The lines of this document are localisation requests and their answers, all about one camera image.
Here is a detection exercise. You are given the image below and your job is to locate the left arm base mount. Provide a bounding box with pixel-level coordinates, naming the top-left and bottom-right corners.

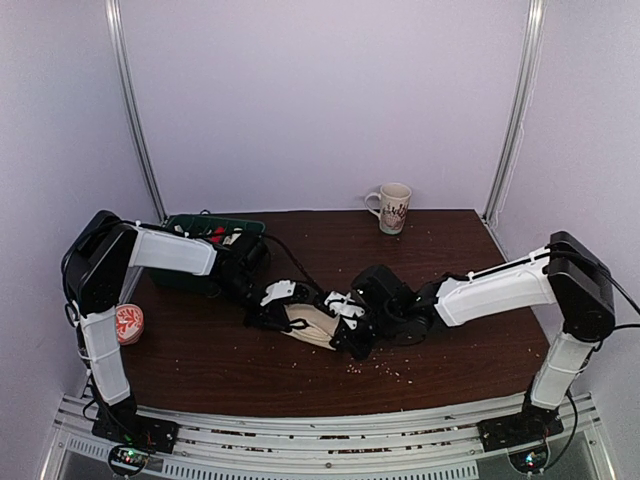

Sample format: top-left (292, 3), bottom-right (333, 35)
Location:
top-left (91, 416), bottom-right (179, 454)

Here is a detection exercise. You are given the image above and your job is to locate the red item in tray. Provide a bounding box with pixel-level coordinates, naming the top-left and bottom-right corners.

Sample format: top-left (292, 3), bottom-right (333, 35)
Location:
top-left (209, 227), bottom-right (226, 244)

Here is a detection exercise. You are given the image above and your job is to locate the right aluminium frame post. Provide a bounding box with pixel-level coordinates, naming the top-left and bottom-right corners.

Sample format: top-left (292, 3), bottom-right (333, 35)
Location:
top-left (483, 0), bottom-right (547, 225)

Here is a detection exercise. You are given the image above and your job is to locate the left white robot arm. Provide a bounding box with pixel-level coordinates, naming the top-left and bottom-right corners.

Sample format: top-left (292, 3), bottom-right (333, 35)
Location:
top-left (60, 210), bottom-right (268, 444)

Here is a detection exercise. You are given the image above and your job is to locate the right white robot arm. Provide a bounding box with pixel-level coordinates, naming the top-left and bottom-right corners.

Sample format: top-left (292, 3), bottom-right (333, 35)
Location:
top-left (323, 231), bottom-right (616, 442)

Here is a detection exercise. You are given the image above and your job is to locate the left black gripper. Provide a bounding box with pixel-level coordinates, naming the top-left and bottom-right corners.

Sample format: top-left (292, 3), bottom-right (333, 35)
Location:
top-left (214, 272), bottom-right (292, 332)

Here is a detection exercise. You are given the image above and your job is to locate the cream underwear navy trim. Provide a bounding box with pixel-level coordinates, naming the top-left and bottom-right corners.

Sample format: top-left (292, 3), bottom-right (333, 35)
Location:
top-left (283, 304), bottom-right (338, 351)

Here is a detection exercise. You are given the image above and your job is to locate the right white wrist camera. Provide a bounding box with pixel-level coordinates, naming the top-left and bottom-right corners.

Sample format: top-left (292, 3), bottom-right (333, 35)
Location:
top-left (324, 291), bottom-right (366, 330)

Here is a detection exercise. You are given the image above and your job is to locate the aluminium frame post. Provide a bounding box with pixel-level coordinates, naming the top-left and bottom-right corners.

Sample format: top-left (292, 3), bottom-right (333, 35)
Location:
top-left (105, 0), bottom-right (166, 221)
top-left (483, 0), bottom-right (547, 225)

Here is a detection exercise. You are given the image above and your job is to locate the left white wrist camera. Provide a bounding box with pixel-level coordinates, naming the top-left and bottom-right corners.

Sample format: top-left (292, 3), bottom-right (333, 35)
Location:
top-left (260, 280), bottom-right (313, 306)

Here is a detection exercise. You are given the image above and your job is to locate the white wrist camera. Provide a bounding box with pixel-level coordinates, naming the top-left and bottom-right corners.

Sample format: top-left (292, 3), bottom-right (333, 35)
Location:
top-left (260, 280), bottom-right (313, 306)
top-left (324, 291), bottom-right (366, 330)

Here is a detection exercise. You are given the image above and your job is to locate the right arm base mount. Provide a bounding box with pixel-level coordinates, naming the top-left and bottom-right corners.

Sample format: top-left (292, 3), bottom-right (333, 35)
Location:
top-left (477, 413), bottom-right (564, 452)

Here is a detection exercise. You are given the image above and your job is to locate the left aluminium frame post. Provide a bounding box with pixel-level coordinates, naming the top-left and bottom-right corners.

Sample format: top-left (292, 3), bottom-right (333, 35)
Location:
top-left (105, 0), bottom-right (166, 221)

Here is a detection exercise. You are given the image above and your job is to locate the white patterned ceramic mug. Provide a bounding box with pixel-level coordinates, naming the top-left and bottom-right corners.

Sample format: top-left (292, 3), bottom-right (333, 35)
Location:
top-left (363, 182), bottom-right (412, 235)

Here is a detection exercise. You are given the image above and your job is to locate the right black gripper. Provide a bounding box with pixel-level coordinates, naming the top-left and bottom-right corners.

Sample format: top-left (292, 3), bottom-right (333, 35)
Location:
top-left (330, 307), bottom-right (403, 362)

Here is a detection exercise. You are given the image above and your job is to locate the green compartment tray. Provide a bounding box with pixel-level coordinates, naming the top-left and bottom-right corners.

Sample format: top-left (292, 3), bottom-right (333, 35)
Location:
top-left (149, 213), bottom-right (267, 296)

